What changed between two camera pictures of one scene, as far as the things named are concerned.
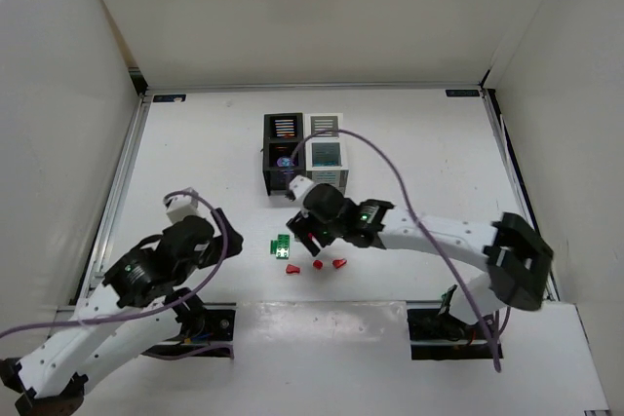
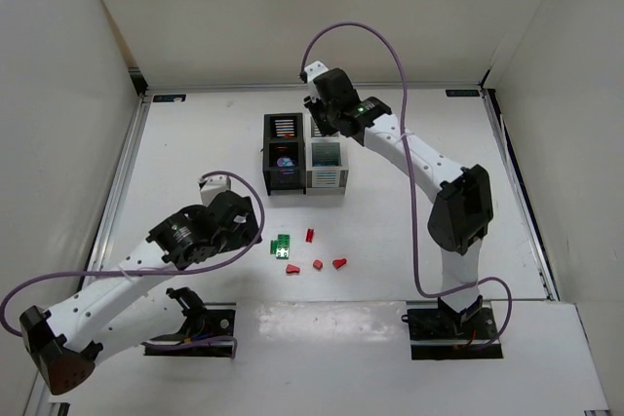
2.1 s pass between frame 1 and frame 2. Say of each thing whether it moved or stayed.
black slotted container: stayed
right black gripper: moved
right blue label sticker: stayed
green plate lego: stayed
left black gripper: moved
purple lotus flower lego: stayed
